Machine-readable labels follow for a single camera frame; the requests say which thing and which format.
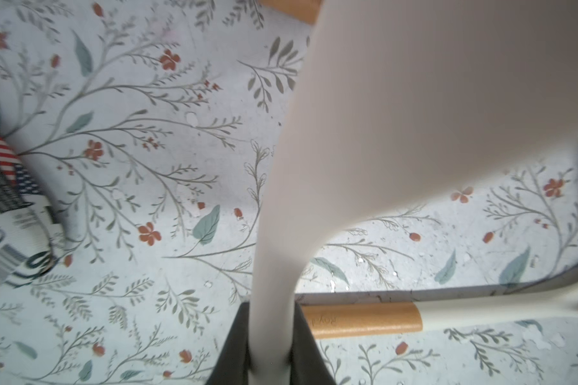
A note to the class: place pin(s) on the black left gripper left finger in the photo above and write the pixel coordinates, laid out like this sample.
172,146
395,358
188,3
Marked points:
233,363

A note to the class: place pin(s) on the cream skimmer orange handle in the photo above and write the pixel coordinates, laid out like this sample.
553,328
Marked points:
396,101

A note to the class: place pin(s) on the cream skimmer brown handle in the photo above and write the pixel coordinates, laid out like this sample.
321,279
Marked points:
303,10

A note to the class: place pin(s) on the flag print rolled pouch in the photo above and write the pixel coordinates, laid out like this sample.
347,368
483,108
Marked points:
31,236

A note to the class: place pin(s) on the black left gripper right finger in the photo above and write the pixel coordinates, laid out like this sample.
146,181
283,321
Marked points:
307,364

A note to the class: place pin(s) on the cream skimmer tan handle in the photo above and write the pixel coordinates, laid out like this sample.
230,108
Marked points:
356,320

